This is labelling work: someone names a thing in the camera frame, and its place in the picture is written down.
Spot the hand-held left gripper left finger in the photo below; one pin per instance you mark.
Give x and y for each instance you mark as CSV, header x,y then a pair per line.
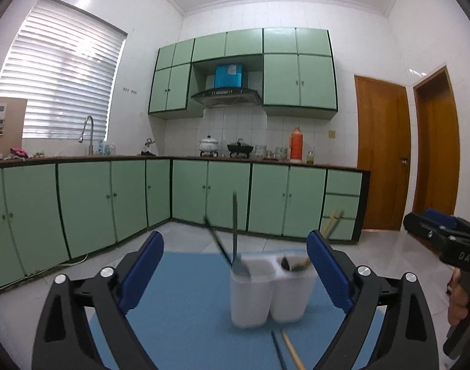
x,y
142,269

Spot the bamboo chopstick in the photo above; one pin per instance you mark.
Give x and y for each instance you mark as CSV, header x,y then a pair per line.
x,y
293,350
332,221

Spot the grey chopstick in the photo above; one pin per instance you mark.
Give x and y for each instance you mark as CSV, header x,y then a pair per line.
x,y
235,223

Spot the blue box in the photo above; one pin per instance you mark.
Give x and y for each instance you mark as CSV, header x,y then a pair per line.
x,y
229,76

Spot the green base cabinets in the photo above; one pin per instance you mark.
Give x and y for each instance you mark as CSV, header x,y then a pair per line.
x,y
227,192

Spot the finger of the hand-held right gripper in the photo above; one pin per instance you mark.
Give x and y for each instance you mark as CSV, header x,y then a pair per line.
x,y
445,219
422,228

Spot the person's right hand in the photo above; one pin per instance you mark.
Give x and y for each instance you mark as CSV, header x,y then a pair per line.
x,y
456,300

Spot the black chopstick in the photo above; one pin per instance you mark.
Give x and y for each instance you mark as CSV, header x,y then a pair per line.
x,y
217,241
278,349

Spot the wooden door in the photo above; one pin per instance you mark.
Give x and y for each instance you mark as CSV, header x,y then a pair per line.
x,y
381,154
437,154

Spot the metal kitchen faucet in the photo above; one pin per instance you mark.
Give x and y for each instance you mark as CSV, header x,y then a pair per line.
x,y
91,135

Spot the white cooking pot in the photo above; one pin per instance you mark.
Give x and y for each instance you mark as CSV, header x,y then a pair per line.
x,y
208,144

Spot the black range hood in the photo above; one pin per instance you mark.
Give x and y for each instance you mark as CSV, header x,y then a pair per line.
x,y
225,96

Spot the black cooking pot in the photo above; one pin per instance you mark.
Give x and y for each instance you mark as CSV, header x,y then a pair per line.
x,y
240,147

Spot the orange thermos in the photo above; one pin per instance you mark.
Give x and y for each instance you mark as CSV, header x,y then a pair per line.
x,y
296,146

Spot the blue tablecloth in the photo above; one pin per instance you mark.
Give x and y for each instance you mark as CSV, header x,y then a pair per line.
x,y
188,308

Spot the patterned cup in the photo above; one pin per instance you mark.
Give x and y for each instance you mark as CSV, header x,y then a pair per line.
x,y
261,151
281,153

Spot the brown board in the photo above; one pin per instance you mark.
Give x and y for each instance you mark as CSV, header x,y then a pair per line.
x,y
15,131

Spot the sink bottles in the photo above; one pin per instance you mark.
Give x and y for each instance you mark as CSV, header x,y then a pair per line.
x,y
107,148

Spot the glass jar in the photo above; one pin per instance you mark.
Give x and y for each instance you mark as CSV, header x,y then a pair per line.
x,y
310,158

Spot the white window blind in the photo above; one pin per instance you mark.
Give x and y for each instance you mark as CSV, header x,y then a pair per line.
x,y
61,77

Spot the green wall cabinets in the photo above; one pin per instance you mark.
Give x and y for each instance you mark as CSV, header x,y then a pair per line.
x,y
296,81

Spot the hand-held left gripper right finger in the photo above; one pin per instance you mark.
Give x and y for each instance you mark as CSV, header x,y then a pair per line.
x,y
331,269

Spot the wall hooks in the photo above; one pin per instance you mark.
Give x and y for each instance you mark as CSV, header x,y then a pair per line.
x,y
129,91

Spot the pink cloth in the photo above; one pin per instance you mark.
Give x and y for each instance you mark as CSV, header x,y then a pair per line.
x,y
19,152

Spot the white two-compartment utensil holder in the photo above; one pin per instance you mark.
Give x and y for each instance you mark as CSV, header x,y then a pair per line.
x,y
254,300

